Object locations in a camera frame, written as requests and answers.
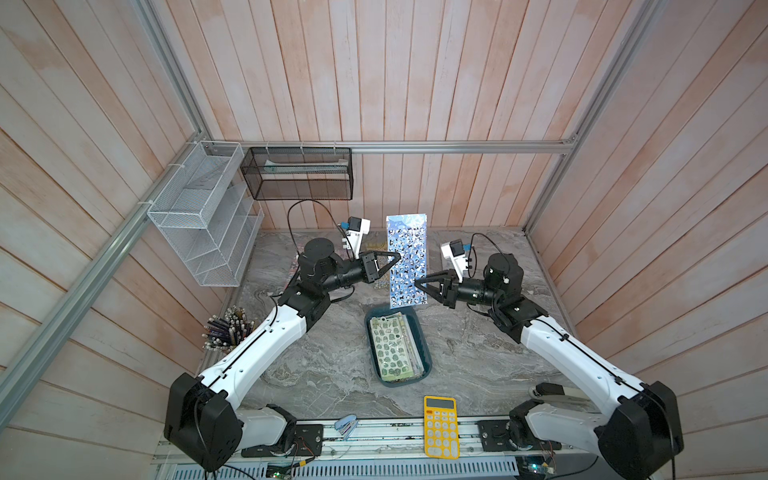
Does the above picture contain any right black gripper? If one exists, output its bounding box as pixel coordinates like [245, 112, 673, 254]
[417, 272, 504, 314]

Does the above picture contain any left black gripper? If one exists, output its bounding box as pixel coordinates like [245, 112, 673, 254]
[320, 250, 401, 293]

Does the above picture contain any teal storage tray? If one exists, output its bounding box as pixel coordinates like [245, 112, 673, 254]
[364, 305, 433, 388]

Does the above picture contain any blue penguin sticker sheet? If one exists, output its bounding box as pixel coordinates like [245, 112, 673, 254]
[386, 214, 428, 308]

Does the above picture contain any yellow green sticker sheet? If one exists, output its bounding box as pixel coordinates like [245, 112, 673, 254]
[366, 240, 388, 251]

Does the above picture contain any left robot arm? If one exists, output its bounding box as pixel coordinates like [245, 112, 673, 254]
[164, 238, 401, 473]

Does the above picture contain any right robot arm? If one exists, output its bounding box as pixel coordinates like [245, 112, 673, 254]
[414, 253, 684, 479]

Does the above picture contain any green sticker sheet in tray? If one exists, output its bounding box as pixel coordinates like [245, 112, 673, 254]
[369, 313, 416, 382]

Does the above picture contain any black mesh basket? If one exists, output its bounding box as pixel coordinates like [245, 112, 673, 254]
[240, 146, 354, 201]

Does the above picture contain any yellow calculator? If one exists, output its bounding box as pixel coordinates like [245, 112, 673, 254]
[423, 396, 460, 460]

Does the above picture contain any blue stapler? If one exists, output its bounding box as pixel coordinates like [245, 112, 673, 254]
[334, 414, 358, 439]

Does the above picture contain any pencil holder with pencils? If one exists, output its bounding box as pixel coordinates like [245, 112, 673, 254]
[202, 307, 254, 352]

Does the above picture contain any green circuit board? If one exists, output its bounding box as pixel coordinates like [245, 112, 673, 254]
[516, 457, 554, 480]

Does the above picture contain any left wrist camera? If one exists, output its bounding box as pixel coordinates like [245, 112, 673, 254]
[340, 216, 370, 259]

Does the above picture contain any aluminium wall rail back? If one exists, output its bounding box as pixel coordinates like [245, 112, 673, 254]
[239, 140, 575, 154]

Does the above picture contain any aluminium wall rail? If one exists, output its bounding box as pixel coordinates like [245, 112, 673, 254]
[1, 132, 209, 429]
[239, 140, 575, 154]

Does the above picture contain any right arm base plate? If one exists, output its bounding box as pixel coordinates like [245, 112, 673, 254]
[477, 419, 562, 452]

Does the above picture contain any aluminium front rail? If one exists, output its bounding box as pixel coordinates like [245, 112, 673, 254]
[152, 413, 649, 464]

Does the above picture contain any white wire mesh shelf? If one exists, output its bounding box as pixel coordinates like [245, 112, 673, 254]
[149, 141, 264, 288]

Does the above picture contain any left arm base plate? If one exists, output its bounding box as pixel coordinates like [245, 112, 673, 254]
[241, 423, 324, 458]

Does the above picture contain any white vented cable duct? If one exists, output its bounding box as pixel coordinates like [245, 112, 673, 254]
[170, 457, 520, 480]

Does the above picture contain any aluminium wall rail left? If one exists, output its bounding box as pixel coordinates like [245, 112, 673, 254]
[1, 132, 209, 429]

